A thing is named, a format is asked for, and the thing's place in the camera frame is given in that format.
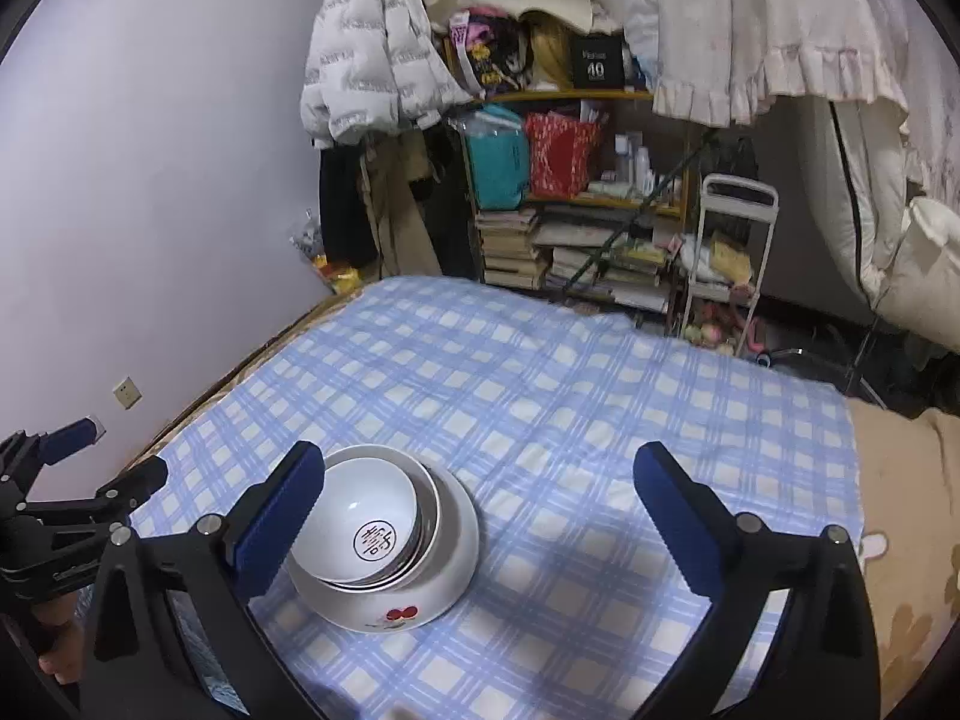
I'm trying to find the white puffer jacket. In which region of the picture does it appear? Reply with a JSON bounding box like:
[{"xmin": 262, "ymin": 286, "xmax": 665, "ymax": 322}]
[{"xmin": 300, "ymin": 0, "xmax": 481, "ymax": 149}]

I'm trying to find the black box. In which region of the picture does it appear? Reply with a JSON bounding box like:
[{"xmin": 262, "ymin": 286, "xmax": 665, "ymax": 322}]
[{"xmin": 570, "ymin": 34, "xmax": 626, "ymax": 87}]

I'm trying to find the stack of books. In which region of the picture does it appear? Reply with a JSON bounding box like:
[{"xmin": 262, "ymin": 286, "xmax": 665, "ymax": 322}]
[{"xmin": 474, "ymin": 208, "xmax": 548, "ymax": 290}]

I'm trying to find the wooden shelf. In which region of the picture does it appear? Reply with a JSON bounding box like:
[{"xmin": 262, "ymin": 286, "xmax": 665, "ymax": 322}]
[{"xmin": 442, "ymin": 86, "xmax": 695, "ymax": 316}]

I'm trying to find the red gift bag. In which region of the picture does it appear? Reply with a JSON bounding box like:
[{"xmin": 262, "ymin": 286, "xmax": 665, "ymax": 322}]
[{"xmin": 523, "ymin": 111, "xmax": 601, "ymax": 200}]

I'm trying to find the white trolley cart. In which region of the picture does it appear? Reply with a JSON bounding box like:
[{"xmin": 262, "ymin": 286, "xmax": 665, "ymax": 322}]
[{"xmin": 679, "ymin": 174, "xmax": 779, "ymax": 357}]

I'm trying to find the row of toiletry bottles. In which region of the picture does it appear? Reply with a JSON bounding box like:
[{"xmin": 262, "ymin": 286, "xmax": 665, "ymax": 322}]
[{"xmin": 600, "ymin": 133, "xmax": 661, "ymax": 200}]

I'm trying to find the small red patterned bowl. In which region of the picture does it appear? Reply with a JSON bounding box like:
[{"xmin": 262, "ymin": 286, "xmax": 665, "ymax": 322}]
[{"xmin": 291, "ymin": 457, "xmax": 421, "ymax": 586}]

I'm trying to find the pile of magazines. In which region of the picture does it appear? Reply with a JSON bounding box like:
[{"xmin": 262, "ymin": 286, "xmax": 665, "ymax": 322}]
[{"xmin": 547, "ymin": 221, "xmax": 672, "ymax": 312}]

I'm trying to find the colourful printed bag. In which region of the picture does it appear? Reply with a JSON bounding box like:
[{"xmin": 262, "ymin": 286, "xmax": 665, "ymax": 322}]
[{"xmin": 448, "ymin": 7, "xmax": 530, "ymax": 95}]

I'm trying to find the plain white bowl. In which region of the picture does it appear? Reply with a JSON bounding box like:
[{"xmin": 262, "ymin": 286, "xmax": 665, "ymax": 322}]
[{"xmin": 289, "ymin": 454, "xmax": 445, "ymax": 595}]

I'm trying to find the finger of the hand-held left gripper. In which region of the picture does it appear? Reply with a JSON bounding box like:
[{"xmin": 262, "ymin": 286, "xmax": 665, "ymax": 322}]
[
  {"xmin": 30, "ymin": 456, "xmax": 170, "ymax": 535},
  {"xmin": 0, "ymin": 420, "xmax": 101, "ymax": 512}
]

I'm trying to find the black tripod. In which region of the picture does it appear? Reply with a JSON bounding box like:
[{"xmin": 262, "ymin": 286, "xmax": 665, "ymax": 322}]
[{"xmin": 772, "ymin": 300, "xmax": 893, "ymax": 410}]

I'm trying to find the blue checked tablecloth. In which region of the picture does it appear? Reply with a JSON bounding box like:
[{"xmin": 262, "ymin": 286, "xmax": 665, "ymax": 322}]
[{"xmin": 131, "ymin": 275, "xmax": 867, "ymax": 720}]

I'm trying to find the person's left hand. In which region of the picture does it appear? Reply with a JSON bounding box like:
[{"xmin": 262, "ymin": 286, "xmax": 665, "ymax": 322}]
[{"xmin": 36, "ymin": 592, "xmax": 86, "ymax": 685}]

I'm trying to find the black hanging garment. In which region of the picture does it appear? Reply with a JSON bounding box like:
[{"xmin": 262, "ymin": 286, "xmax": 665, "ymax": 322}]
[{"xmin": 319, "ymin": 142, "xmax": 376, "ymax": 271}]

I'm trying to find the black pole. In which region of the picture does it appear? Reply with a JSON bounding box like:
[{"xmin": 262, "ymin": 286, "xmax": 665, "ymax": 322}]
[{"xmin": 562, "ymin": 131, "xmax": 719, "ymax": 293}]

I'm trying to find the black coat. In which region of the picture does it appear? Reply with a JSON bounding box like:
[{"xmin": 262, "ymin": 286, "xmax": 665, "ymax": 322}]
[{"xmin": 420, "ymin": 120, "xmax": 481, "ymax": 278}]

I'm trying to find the plastic bag of snacks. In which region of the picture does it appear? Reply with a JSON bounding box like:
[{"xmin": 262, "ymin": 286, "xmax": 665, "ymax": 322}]
[{"xmin": 291, "ymin": 210, "xmax": 361, "ymax": 293}]

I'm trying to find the teal bag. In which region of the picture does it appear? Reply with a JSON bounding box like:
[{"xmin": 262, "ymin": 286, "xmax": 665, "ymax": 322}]
[{"xmin": 465, "ymin": 106, "xmax": 530, "ymax": 211}]

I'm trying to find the brown fabric bundle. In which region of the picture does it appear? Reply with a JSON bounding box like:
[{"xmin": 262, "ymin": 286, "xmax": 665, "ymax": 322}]
[{"xmin": 529, "ymin": 19, "xmax": 575, "ymax": 91}]

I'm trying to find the white cherry print plate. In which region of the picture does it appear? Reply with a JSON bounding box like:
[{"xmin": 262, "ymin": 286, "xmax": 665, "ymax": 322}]
[{"xmin": 287, "ymin": 444, "xmax": 481, "ymax": 635}]

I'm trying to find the cream foam sheet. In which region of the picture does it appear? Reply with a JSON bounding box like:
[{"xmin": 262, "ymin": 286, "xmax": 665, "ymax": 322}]
[{"xmin": 450, "ymin": 0, "xmax": 601, "ymax": 35}]

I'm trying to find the white quilt with black trim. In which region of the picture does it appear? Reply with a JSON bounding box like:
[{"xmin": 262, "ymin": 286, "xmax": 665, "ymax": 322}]
[{"xmin": 795, "ymin": 97, "xmax": 960, "ymax": 353}]

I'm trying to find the beige hanging garment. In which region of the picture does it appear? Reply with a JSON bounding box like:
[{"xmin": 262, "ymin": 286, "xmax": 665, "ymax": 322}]
[{"xmin": 360, "ymin": 131, "xmax": 443, "ymax": 278}]

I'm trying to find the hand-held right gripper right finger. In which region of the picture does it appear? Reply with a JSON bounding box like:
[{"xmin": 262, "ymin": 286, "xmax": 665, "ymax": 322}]
[{"xmin": 632, "ymin": 441, "xmax": 880, "ymax": 720}]

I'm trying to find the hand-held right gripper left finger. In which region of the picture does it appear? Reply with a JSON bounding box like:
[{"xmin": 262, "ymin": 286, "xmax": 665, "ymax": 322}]
[{"xmin": 79, "ymin": 441, "xmax": 327, "ymax": 720}]

